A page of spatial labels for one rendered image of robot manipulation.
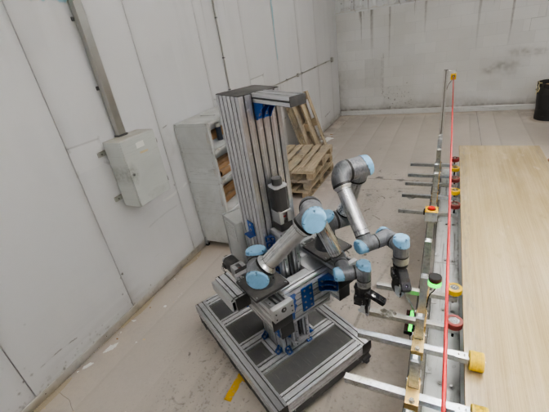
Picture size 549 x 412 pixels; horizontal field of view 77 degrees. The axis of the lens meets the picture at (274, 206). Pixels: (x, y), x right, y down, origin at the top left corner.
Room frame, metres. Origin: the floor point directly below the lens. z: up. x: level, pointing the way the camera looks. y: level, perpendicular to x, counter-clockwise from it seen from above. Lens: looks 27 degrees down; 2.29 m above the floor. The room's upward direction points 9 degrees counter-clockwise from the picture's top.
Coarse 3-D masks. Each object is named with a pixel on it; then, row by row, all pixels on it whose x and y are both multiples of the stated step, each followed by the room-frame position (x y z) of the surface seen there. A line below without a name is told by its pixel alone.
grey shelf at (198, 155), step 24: (192, 120) 3.78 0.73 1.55; (216, 120) 3.68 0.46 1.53; (192, 144) 3.64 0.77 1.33; (216, 144) 3.77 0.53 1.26; (192, 168) 3.68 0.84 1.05; (216, 168) 3.52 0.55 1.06; (192, 192) 3.73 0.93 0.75; (216, 192) 3.55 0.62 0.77; (216, 216) 3.59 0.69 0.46; (216, 240) 3.64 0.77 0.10
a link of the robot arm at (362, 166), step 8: (352, 160) 1.65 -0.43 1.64; (360, 160) 1.65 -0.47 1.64; (368, 160) 1.65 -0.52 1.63; (352, 168) 1.61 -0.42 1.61; (360, 168) 1.62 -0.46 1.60; (368, 168) 1.63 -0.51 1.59; (352, 176) 1.60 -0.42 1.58; (360, 176) 1.63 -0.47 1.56; (352, 184) 1.68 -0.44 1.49; (360, 184) 1.66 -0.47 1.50; (344, 216) 1.77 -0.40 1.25; (344, 224) 1.78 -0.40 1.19
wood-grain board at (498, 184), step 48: (480, 192) 2.41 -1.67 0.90; (528, 192) 2.30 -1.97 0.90; (480, 240) 1.79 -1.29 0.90; (528, 240) 1.72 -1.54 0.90; (480, 288) 1.38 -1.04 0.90; (528, 288) 1.33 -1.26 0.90; (480, 336) 1.09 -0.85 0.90; (528, 336) 1.05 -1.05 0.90; (480, 384) 0.86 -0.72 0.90; (528, 384) 0.83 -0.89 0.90
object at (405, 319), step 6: (372, 312) 1.37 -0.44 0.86; (378, 312) 1.36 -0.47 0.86; (384, 318) 1.34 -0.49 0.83; (390, 318) 1.33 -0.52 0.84; (396, 318) 1.31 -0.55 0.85; (402, 318) 1.30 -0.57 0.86; (408, 318) 1.29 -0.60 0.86; (414, 318) 1.29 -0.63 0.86; (414, 324) 1.27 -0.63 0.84; (426, 324) 1.24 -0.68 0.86; (432, 324) 1.23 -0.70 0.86; (438, 324) 1.23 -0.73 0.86; (450, 330) 1.19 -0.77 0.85
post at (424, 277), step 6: (426, 276) 1.29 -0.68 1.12; (420, 282) 1.30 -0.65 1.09; (426, 282) 1.28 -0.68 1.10; (420, 288) 1.29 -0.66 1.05; (426, 288) 1.28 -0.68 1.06; (420, 294) 1.29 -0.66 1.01; (426, 294) 1.28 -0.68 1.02; (420, 300) 1.29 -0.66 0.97; (420, 306) 1.29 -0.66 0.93; (420, 312) 1.29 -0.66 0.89
